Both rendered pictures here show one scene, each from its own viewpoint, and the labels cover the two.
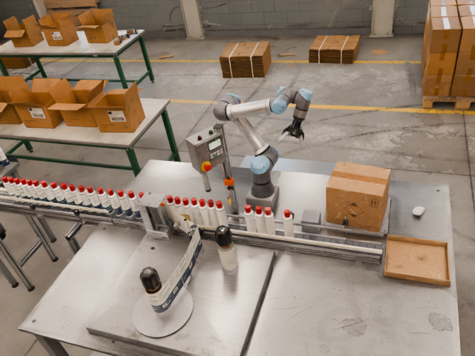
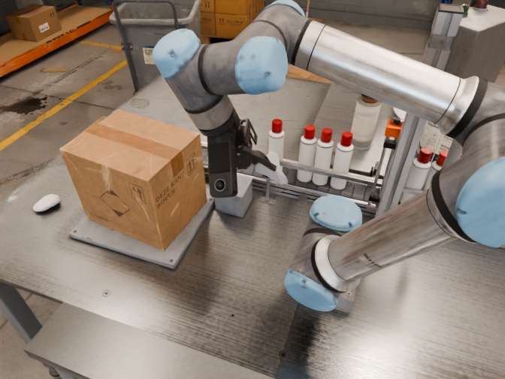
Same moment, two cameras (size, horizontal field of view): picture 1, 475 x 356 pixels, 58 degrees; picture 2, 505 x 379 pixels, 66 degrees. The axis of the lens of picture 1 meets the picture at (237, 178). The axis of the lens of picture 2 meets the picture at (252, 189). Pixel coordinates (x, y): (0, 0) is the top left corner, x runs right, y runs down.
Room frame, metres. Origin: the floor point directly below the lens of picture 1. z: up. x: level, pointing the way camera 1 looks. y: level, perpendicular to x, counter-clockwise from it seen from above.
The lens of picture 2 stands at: (2.71, -0.39, 1.73)
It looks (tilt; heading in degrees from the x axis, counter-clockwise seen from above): 41 degrees down; 175
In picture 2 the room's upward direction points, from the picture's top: straight up
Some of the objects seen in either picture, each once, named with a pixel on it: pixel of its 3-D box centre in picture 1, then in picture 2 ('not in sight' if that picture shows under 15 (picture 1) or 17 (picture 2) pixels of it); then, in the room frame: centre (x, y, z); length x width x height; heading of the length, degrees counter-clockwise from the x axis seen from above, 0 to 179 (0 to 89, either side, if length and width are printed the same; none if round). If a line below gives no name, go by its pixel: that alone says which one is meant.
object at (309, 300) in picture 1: (250, 252); (336, 180); (1.66, 0.00, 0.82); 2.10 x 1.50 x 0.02; 65
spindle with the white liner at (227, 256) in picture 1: (226, 249); (367, 108); (1.52, 0.12, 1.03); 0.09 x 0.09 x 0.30
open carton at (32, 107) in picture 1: (39, 104); not in sight; (3.85, 1.74, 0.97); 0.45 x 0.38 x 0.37; 158
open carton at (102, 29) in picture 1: (97, 27); not in sight; (6.02, 1.51, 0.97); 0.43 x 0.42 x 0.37; 152
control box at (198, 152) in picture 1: (206, 150); (463, 60); (1.92, 0.14, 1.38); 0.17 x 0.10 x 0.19; 121
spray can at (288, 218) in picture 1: (288, 224); (276, 147); (1.66, -0.23, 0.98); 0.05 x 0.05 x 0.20
